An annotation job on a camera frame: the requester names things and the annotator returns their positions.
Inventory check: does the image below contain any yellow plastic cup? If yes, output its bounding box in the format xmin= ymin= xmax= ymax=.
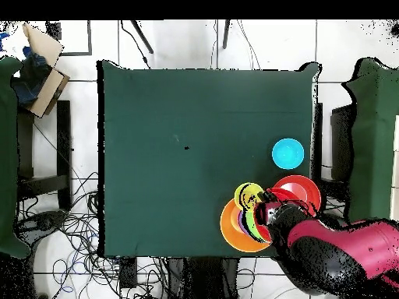
xmin=233 ymin=181 xmax=267 ymax=213

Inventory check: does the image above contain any small blue plastic bowl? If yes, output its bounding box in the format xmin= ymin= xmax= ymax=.
xmin=237 ymin=209 xmax=248 ymax=235

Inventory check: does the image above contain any green plastic bowl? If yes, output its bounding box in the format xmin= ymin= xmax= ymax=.
xmin=243 ymin=209 xmax=267 ymax=243

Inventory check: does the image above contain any large orange plastic bowl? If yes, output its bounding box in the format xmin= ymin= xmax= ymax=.
xmin=220 ymin=197 xmax=273 ymax=254

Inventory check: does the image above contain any large red plastic bowl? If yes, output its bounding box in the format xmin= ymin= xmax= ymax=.
xmin=253 ymin=186 xmax=312 ymax=244
xmin=273 ymin=174 xmax=323 ymax=216

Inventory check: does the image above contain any white box stack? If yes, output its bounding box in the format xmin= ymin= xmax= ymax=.
xmin=389 ymin=114 xmax=399 ymax=222

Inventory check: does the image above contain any dark green tablecloth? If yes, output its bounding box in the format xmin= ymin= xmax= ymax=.
xmin=96 ymin=59 xmax=322 ymax=260

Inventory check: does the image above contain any small cyan plastic bowl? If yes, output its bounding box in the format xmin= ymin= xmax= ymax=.
xmin=271 ymin=138 xmax=305 ymax=171

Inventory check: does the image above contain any black tripod leg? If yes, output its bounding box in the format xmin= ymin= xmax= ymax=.
xmin=130 ymin=19 xmax=154 ymax=55
xmin=221 ymin=19 xmax=232 ymax=50

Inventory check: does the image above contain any black stool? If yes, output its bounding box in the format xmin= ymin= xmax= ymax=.
xmin=16 ymin=99 xmax=74 ymax=213

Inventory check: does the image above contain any cardboard box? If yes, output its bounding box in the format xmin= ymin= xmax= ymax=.
xmin=21 ymin=22 xmax=71 ymax=119

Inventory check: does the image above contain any green cloth covered side table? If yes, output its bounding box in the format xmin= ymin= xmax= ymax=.
xmin=0 ymin=55 xmax=32 ymax=259
xmin=339 ymin=57 xmax=399 ymax=223

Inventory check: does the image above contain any dark blue cloth bag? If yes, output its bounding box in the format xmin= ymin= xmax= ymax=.
xmin=10 ymin=46 xmax=54 ymax=107

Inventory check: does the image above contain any tangle of floor cables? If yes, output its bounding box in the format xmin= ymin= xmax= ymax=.
xmin=15 ymin=171 xmax=185 ymax=299

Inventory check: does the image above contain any black floor frame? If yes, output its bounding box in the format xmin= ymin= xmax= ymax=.
xmin=46 ymin=19 xmax=93 ymax=57

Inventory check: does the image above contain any black pedestal foot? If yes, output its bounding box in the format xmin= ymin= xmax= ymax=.
xmin=15 ymin=209 xmax=68 ymax=237

